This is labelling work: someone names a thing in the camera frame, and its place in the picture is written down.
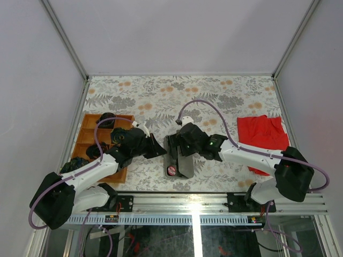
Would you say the small red tape measure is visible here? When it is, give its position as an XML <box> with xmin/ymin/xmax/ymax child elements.
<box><xmin>167</xmin><ymin>165</ymin><xmax>176</xmax><ymax>176</ymax></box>

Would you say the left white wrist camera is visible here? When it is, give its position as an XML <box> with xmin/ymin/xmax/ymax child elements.
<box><xmin>132</xmin><ymin>121</ymin><xmax>150</xmax><ymax>137</ymax></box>

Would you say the grey plastic tool case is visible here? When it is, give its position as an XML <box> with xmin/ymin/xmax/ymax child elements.
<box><xmin>163</xmin><ymin>135</ymin><xmax>194</xmax><ymax>179</ymax></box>

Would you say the purple cable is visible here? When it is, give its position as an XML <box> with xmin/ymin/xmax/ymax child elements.
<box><xmin>177</xmin><ymin>99</ymin><xmax>330</xmax><ymax>193</ymax></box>
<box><xmin>28</xmin><ymin>117</ymin><xmax>135</xmax><ymax>230</ymax></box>

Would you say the rolled dark sock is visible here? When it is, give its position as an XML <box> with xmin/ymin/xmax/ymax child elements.
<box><xmin>110</xmin><ymin>127</ymin><xmax>128</xmax><ymax>145</ymax></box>
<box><xmin>86</xmin><ymin>142</ymin><xmax>109</xmax><ymax>160</ymax></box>
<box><xmin>96</xmin><ymin>112</ymin><xmax>116</xmax><ymax>129</ymax></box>

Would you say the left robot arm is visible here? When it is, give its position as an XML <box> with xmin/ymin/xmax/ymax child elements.
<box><xmin>28</xmin><ymin>127</ymin><xmax>167</xmax><ymax>230</ymax></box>

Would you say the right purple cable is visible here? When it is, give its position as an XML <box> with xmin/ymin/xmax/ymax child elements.
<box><xmin>177</xmin><ymin>99</ymin><xmax>330</xmax><ymax>193</ymax></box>

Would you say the rolled dark sock lower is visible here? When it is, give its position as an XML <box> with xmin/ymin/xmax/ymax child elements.
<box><xmin>86</xmin><ymin>142</ymin><xmax>109</xmax><ymax>160</ymax></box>

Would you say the rolled dark sock outside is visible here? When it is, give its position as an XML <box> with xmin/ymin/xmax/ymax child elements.
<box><xmin>60</xmin><ymin>157</ymin><xmax>89</xmax><ymax>174</ymax></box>

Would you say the orange wooden divided tray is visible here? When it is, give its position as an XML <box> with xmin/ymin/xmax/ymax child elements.
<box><xmin>71</xmin><ymin>114</ymin><xmax>135</xmax><ymax>184</ymax></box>

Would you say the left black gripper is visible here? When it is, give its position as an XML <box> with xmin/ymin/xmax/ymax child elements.
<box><xmin>132</xmin><ymin>134</ymin><xmax>168</xmax><ymax>160</ymax></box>

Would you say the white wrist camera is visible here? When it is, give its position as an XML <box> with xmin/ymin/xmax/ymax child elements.
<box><xmin>132</xmin><ymin>121</ymin><xmax>150</xmax><ymax>137</ymax></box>
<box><xmin>175</xmin><ymin>116</ymin><xmax>194</xmax><ymax>126</ymax></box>

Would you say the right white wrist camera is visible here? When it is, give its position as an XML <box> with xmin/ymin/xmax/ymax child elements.
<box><xmin>175</xmin><ymin>116</ymin><xmax>194</xmax><ymax>126</ymax></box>

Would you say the red cloth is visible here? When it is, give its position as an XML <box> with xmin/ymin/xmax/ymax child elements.
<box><xmin>236</xmin><ymin>115</ymin><xmax>291</xmax><ymax>176</ymax></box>

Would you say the aluminium front rail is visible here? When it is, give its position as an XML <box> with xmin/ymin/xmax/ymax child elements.
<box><xmin>61</xmin><ymin>191</ymin><xmax>329</xmax><ymax>225</ymax></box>

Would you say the rolled dark sock top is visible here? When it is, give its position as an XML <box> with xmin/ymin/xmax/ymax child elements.
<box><xmin>96</xmin><ymin>112</ymin><xmax>116</xmax><ymax>129</ymax></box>

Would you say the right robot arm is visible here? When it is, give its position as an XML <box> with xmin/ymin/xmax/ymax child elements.
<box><xmin>166</xmin><ymin>123</ymin><xmax>314</xmax><ymax>211</ymax></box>

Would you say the rolled dark sock middle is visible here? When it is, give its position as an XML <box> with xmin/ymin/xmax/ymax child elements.
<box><xmin>110</xmin><ymin>127</ymin><xmax>128</xmax><ymax>145</ymax></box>

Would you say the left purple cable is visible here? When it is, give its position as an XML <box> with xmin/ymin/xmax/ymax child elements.
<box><xmin>28</xmin><ymin>117</ymin><xmax>135</xmax><ymax>230</ymax></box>

